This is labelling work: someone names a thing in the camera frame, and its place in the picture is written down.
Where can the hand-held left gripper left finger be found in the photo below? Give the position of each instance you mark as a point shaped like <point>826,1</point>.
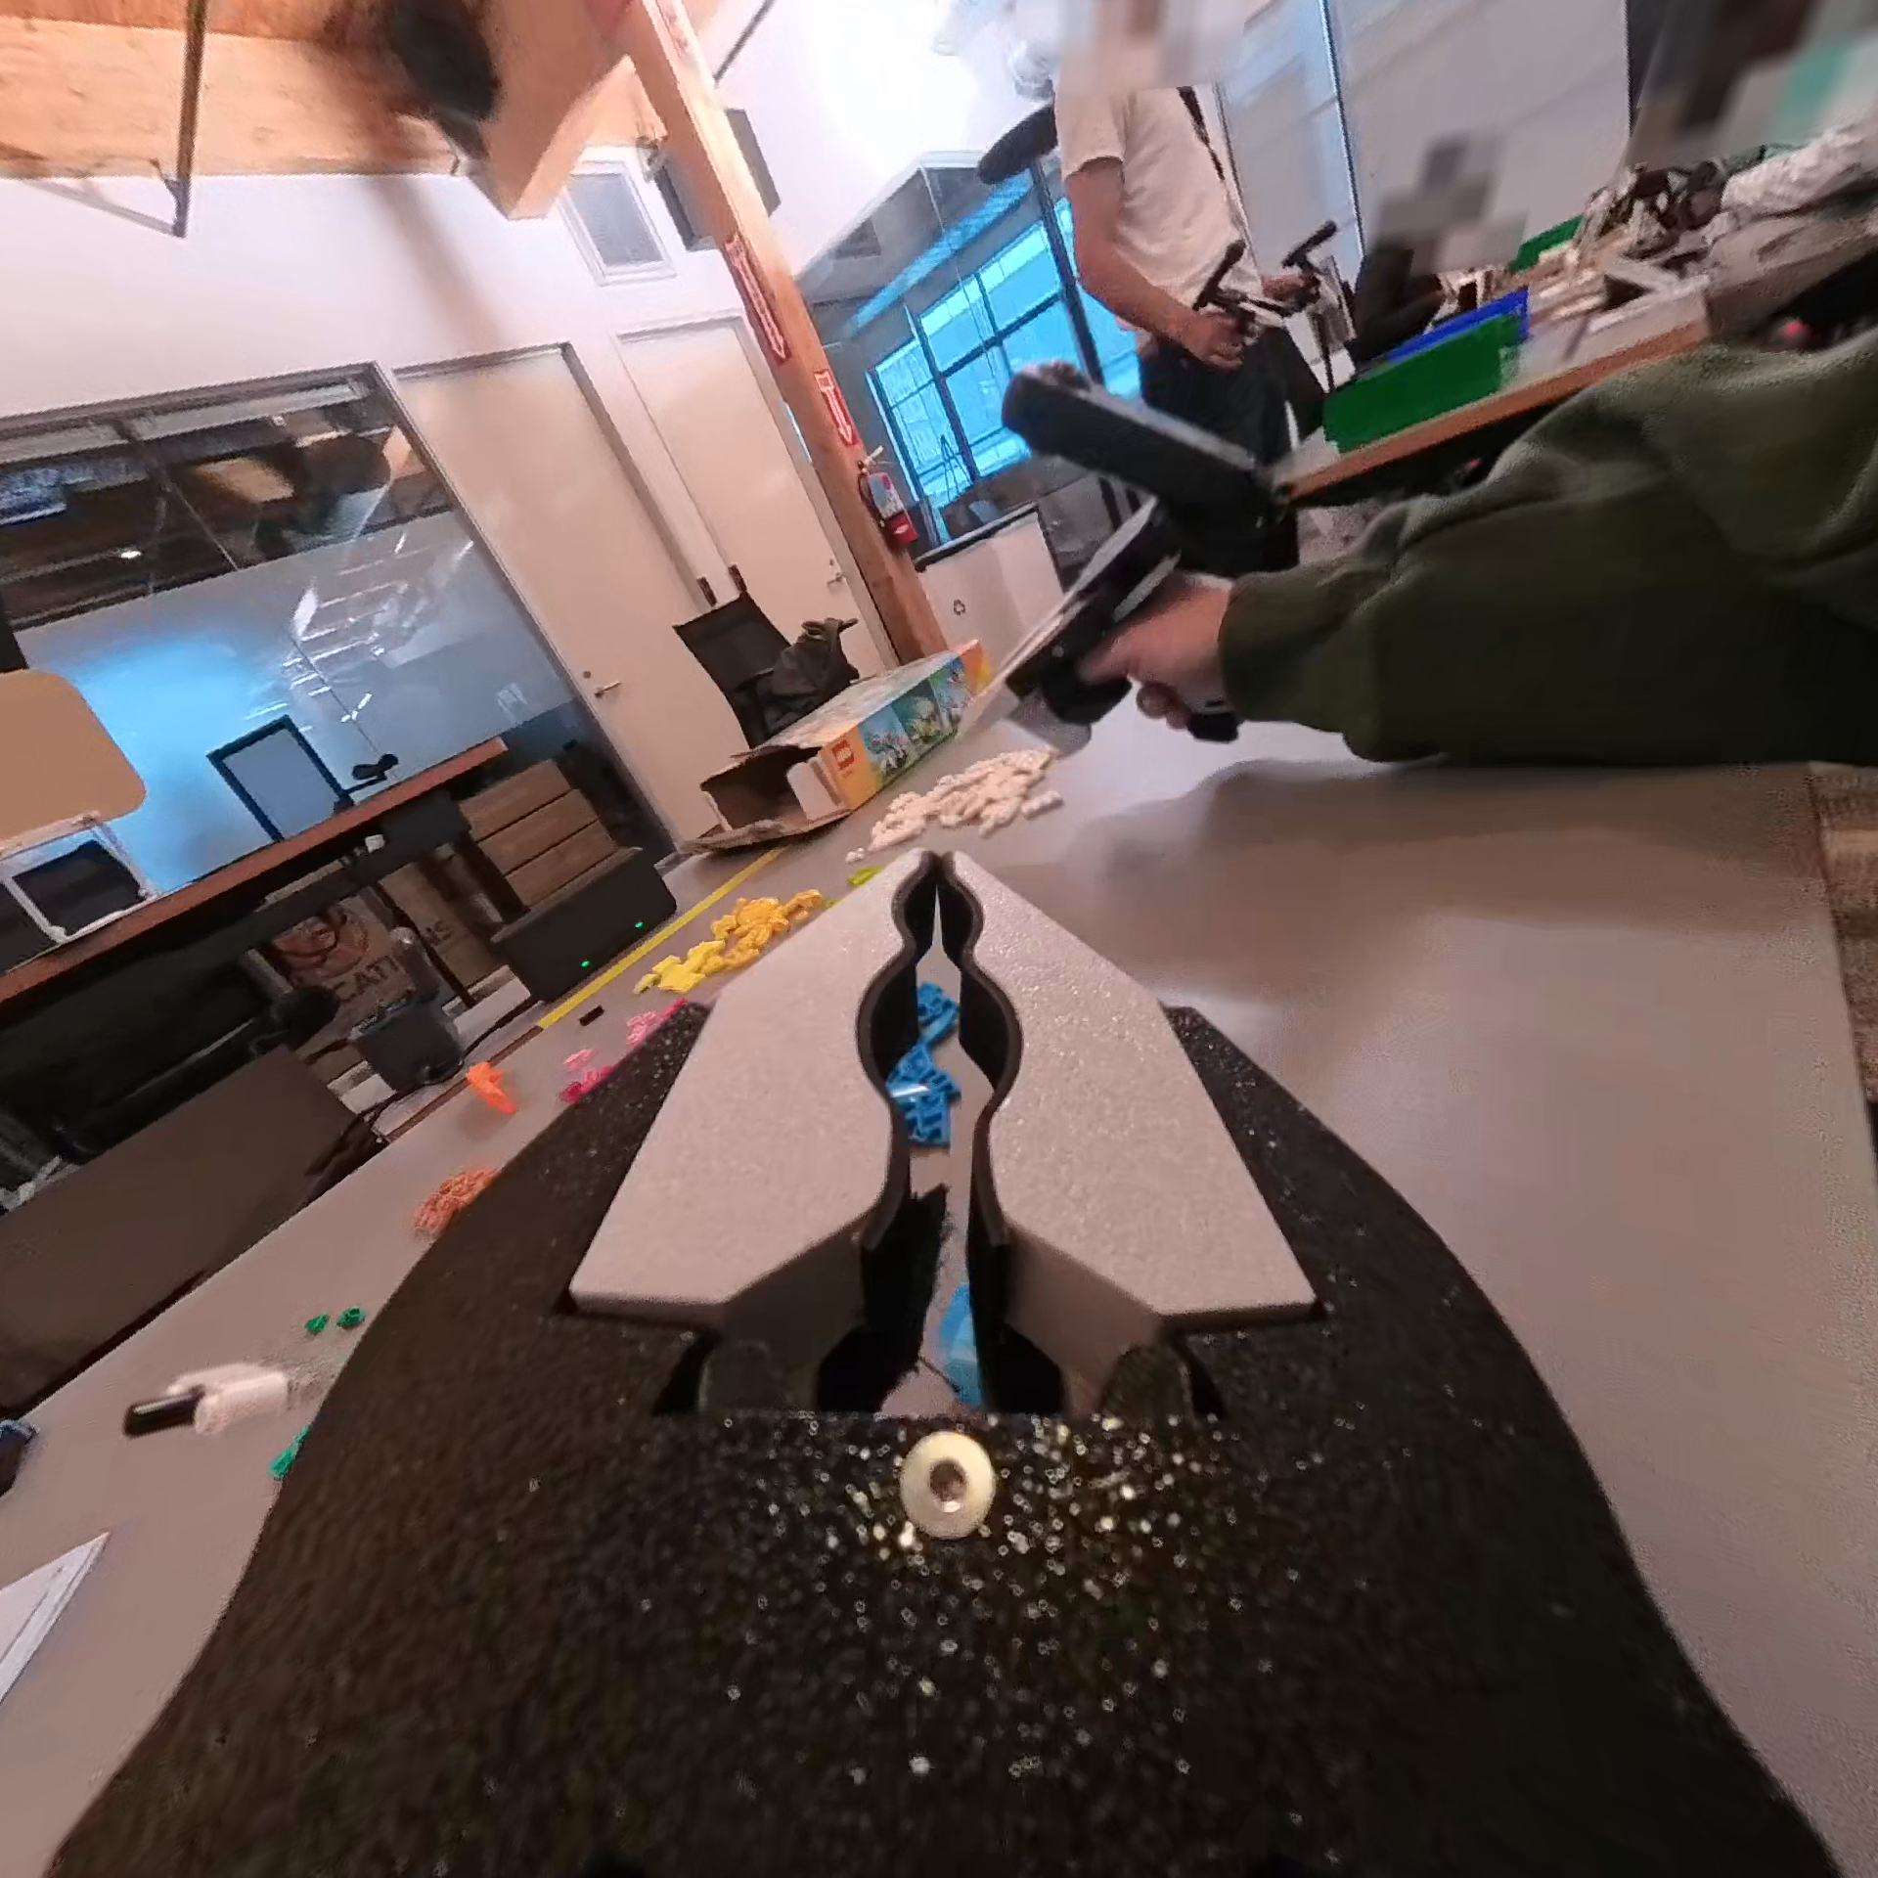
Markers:
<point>734,1144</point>

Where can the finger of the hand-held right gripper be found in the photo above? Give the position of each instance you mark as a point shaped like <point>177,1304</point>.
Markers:
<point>1060,646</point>

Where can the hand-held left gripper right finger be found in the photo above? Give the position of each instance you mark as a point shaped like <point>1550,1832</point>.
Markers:
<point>1131,1159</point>

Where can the pile of white lego pieces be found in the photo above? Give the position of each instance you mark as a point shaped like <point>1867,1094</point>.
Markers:
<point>969,800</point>

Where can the pile of blue lego pieces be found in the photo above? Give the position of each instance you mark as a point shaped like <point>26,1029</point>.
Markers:
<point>924,1089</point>

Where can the person's right forearm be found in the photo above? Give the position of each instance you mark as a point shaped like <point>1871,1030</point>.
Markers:
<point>1556,585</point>

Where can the pile of pink lego pieces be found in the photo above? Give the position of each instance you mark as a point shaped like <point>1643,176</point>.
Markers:
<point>586,1083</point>

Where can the colourful cardboard lego box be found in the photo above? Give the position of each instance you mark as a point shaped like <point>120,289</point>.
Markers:
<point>895,734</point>

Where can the pile of yellow lego pieces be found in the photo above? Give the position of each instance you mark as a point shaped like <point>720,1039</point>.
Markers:
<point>718,945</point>

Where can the orange lego piece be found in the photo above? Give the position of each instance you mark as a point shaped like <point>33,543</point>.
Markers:
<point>492,1089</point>

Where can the stack of green lego baseplates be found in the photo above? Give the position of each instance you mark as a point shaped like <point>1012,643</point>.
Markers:
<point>1424,380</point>

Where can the pile of salmon lego pieces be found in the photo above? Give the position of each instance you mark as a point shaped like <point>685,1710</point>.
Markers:
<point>454,1199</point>

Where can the teal green lego pieces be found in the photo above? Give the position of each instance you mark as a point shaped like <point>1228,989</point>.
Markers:
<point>289,1452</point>

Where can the person's right hand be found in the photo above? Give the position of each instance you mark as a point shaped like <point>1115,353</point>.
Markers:
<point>1174,637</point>

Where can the white recycling bin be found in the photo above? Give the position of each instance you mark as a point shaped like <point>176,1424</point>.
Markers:
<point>992,585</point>

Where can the red fire extinguisher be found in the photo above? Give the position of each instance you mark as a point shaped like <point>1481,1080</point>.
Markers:
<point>889,498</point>

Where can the black box with green light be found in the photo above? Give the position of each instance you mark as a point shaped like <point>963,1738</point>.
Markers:
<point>586,924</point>

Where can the wooden table with clutter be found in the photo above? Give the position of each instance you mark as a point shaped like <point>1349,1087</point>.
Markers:
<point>1467,418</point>

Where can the black office chair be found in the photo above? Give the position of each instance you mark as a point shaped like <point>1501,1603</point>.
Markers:
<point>742,659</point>

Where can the small black bin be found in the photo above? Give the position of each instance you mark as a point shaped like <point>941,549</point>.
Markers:
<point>412,1045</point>

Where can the stack of brown crates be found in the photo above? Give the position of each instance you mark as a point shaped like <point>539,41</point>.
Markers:
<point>535,836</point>

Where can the black and white marker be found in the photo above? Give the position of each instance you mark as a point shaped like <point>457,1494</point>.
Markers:
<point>220,1397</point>

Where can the long wooden desk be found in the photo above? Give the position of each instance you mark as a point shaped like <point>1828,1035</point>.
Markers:
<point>220,887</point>

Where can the dark brown chair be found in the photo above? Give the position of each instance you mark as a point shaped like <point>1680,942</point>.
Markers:
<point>163,1216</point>

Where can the white appliance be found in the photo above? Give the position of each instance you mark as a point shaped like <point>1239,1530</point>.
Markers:
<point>65,887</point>

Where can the white paper sheet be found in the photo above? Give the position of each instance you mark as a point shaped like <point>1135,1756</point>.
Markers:
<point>37,1615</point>

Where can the wooden support post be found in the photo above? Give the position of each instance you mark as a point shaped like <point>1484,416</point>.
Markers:
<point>793,337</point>

